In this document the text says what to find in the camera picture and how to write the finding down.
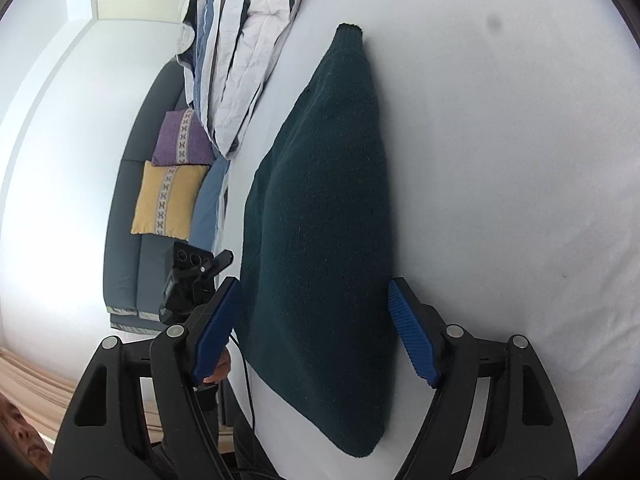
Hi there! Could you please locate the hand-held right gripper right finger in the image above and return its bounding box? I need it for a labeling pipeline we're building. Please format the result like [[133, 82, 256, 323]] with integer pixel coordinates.
[[387, 276, 578, 480]]

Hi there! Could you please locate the person's left hand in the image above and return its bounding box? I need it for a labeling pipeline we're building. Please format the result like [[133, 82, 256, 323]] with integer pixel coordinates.
[[204, 346, 233, 387]]

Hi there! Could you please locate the yellow patterned cushion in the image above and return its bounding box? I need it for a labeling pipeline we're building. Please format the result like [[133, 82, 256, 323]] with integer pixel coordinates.
[[130, 160, 210, 242]]

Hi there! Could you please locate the purple patterned cushion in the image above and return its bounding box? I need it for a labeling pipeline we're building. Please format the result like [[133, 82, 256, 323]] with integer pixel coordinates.
[[151, 107, 217, 167]]

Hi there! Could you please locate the black cable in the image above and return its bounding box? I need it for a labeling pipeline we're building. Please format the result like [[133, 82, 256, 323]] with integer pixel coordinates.
[[227, 335, 257, 436]]

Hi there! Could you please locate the dark green knit sweater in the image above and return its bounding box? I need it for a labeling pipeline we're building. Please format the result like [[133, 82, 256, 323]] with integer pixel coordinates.
[[234, 22, 397, 459]]

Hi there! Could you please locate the bed with white sheet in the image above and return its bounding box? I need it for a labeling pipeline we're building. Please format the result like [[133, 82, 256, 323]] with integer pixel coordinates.
[[217, 0, 640, 480]]

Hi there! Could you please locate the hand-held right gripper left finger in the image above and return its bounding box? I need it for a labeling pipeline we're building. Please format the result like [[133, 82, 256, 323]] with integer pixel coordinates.
[[50, 276, 244, 480]]

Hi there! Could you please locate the folded white and blue duvet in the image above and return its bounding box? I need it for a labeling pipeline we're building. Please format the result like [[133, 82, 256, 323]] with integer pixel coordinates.
[[176, 0, 311, 161]]

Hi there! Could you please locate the grey sofa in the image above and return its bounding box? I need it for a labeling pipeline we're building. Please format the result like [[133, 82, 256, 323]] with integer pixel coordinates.
[[102, 55, 228, 332]]

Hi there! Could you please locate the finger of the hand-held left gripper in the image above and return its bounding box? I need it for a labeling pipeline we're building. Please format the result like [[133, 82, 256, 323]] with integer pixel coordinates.
[[201, 250, 235, 277]]

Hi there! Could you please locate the blue bedsheet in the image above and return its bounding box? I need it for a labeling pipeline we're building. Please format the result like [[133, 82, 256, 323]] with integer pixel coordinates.
[[189, 157, 232, 257]]

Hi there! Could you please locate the brown patterned rug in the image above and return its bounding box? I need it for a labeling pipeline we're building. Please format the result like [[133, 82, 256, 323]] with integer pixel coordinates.
[[0, 396, 53, 466]]

